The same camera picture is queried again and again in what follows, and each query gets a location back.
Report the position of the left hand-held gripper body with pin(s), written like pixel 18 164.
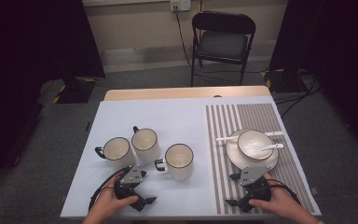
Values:
pixel 133 176

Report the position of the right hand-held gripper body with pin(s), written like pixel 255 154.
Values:
pixel 251 176

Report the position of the white mug with black rim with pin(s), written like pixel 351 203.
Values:
pixel 118 149
pixel 179 157
pixel 145 140

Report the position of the person's left hand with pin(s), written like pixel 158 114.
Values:
pixel 105 200

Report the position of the person's right hand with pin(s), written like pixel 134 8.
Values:
pixel 281 202

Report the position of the white plate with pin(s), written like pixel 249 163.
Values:
pixel 234 157

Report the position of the white bowl with dark rim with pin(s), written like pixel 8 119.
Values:
pixel 251 140

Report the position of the long white utensil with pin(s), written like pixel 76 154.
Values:
pixel 225 138

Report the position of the grey striped placemat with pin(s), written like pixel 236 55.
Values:
pixel 261 116

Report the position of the light blue table cover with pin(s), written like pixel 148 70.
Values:
pixel 167 118

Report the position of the wooden table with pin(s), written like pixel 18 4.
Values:
pixel 183 92

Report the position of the black stand base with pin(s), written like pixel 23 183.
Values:
pixel 74 90
pixel 284 81

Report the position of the black folding chair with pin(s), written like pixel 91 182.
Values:
pixel 222 45

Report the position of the black curtain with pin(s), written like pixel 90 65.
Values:
pixel 28 62
pixel 338 46

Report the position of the white wall outlet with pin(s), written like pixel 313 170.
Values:
pixel 181 4

